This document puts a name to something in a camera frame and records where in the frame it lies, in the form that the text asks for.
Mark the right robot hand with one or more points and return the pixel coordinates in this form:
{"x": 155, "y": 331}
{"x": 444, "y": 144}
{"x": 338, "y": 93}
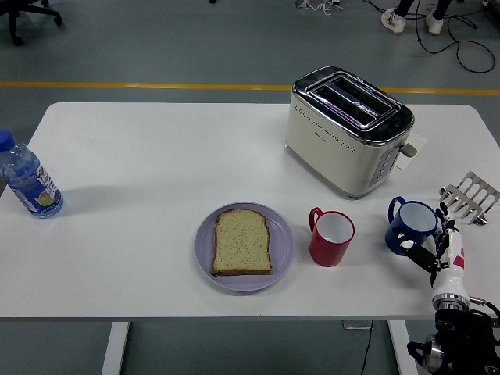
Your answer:
{"x": 451, "y": 273}

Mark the blue enamel cup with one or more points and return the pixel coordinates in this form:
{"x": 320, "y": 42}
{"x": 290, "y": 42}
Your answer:
{"x": 418, "y": 216}

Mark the red enamel cup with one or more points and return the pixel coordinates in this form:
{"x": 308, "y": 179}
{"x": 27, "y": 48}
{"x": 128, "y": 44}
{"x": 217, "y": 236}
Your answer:
{"x": 328, "y": 254}

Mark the slice of toast bread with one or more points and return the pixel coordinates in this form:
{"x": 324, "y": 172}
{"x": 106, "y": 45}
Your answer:
{"x": 242, "y": 246}

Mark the silver metal toast rack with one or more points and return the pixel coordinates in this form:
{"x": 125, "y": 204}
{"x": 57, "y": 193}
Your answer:
{"x": 474, "y": 191}

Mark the white table leg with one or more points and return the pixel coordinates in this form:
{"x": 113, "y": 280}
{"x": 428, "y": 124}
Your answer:
{"x": 115, "y": 351}
{"x": 402, "y": 351}

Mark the white paper card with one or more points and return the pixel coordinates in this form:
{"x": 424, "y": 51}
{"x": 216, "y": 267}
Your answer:
{"x": 418, "y": 140}

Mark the cream and chrome toaster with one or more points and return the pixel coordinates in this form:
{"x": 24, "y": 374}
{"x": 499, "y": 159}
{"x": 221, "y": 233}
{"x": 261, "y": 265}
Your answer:
{"x": 332, "y": 156}

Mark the lilac round plate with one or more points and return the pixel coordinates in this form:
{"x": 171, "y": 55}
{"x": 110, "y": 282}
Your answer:
{"x": 281, "y": 242}

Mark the person's white shoe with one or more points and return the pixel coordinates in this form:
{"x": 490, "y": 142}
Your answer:
{"x": 392, "y": 21}
{"x": 434, "y": 24}

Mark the person's leg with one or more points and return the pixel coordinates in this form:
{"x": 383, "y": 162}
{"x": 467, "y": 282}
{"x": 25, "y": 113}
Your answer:
{"x": 404, "y": 7}
{"x": 442, "y": 8}

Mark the water bottle with blue cap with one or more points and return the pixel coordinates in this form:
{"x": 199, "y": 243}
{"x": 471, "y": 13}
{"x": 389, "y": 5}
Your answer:
{"x": 27, "y": 179}

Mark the black office chair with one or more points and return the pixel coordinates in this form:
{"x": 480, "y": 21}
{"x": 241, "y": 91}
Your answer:
{"x": 15, "y": 19}

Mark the grey under-table bracket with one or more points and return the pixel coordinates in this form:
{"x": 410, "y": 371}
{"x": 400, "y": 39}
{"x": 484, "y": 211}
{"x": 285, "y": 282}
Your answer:
{"x": 353, "y": 324}

